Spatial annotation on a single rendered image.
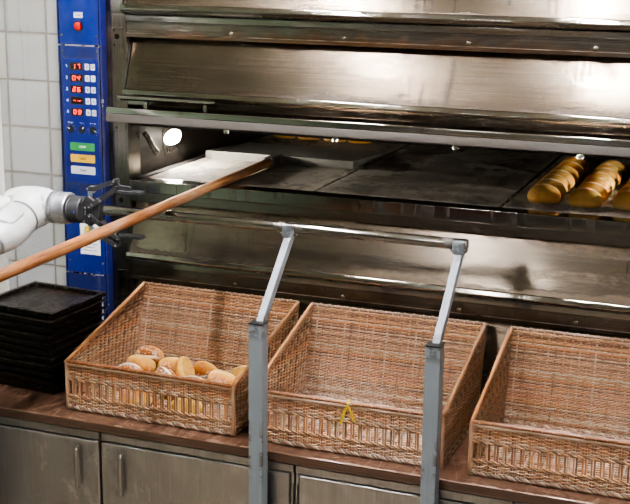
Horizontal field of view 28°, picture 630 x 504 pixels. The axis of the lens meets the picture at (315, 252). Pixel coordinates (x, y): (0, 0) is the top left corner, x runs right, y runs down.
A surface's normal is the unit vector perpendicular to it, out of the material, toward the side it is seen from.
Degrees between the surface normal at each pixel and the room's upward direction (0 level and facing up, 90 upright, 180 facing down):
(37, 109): 90
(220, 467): 92
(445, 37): 90
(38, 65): 90
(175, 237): 70
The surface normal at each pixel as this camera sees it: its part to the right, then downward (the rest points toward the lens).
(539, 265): -0.34, -0.11
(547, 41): -0.36, 0.22
